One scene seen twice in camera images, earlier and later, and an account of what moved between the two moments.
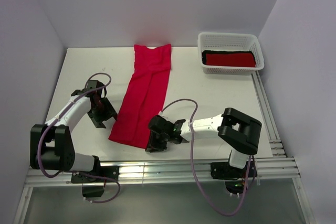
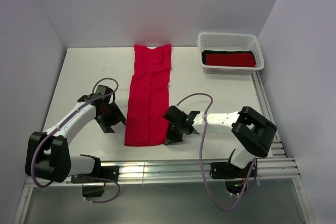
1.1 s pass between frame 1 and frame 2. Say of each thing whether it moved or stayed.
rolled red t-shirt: stayed
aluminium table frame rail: stayed
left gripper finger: moved
